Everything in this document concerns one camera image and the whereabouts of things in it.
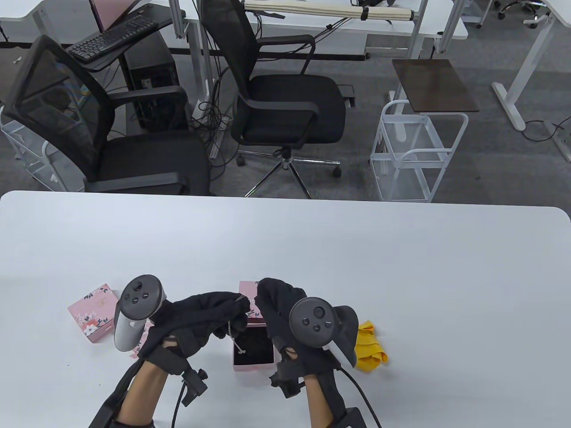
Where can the person's right hand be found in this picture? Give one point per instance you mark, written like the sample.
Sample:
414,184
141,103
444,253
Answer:
276,307

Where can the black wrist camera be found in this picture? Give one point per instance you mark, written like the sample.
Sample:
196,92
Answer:
287,379
196,385

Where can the black computer tower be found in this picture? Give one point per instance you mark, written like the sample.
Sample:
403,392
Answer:
151,67

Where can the black labelled forearm box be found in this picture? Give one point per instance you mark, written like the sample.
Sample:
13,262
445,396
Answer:
131,422
352,419

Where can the pink tray black lining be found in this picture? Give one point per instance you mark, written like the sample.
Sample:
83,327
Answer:
258,347

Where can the person's right forearm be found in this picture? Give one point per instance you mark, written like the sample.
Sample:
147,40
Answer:
319,401

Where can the white desk foot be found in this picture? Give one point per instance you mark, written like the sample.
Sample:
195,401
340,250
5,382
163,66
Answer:
563,149

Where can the dark brown wooden board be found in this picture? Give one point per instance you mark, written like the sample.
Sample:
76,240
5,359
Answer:
435,84

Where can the yellow cleaning cloth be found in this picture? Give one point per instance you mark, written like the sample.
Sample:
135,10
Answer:
372,352

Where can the grey hand controller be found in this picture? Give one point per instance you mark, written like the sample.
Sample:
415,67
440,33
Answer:
312,318
140,296

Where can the black mesh office chair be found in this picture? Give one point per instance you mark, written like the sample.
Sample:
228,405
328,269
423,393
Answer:
147,160

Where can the pink floral box, middle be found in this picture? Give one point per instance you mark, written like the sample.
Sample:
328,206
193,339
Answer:
149,329

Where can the rolled beige mat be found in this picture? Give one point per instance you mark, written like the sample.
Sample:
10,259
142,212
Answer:
312,8

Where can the black chair chrome base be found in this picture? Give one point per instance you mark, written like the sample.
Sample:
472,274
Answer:
290,107

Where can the person's left forearm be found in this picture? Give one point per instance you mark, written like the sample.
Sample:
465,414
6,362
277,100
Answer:
142,392

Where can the pink floral gift box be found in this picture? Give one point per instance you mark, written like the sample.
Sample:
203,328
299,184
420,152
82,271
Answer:
93,314

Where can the black keyboard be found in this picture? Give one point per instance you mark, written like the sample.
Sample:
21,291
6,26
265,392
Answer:
111,38

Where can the person's left hand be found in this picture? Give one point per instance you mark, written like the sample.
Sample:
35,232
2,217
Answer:
196,316

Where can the black keyboard tray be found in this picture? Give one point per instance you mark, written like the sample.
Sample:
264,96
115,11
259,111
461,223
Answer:
163,13

